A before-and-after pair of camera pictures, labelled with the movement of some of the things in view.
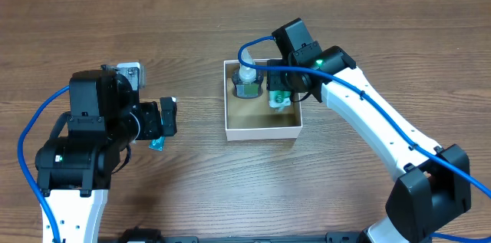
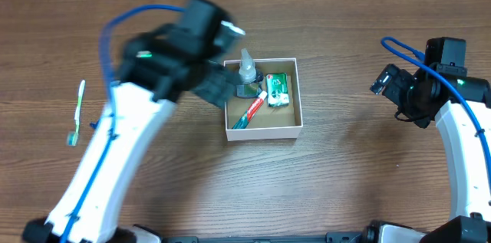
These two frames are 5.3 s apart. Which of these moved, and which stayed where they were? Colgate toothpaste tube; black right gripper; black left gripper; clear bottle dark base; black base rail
Moved: Colgate toothpaste tube; black left gripper; black right gripper
Stayed: clear bottle dark base; black base rail
